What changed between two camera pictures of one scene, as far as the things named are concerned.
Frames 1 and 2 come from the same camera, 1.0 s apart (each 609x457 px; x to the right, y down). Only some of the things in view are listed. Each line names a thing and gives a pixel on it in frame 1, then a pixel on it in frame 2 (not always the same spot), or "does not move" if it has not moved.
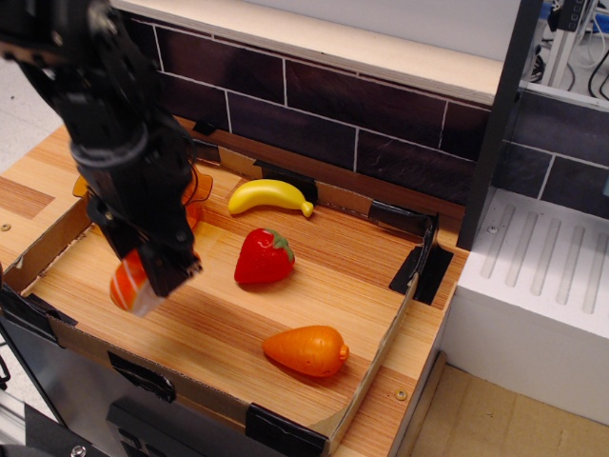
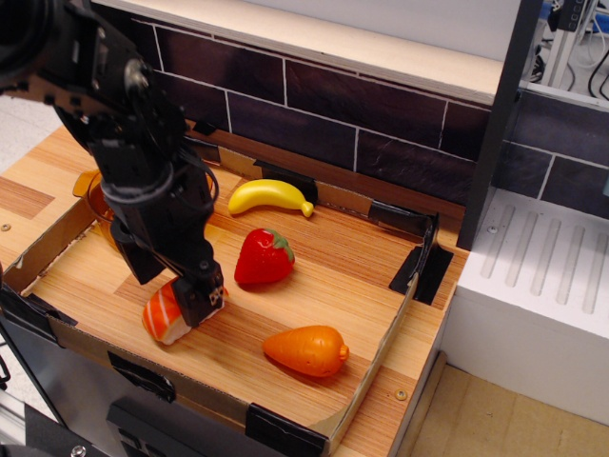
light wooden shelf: x=325 y=43 does not move
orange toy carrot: x=317 y=350 does not move
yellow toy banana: x=268 y=192 does not move
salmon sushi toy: x=131 y=288 → x=163 y=319
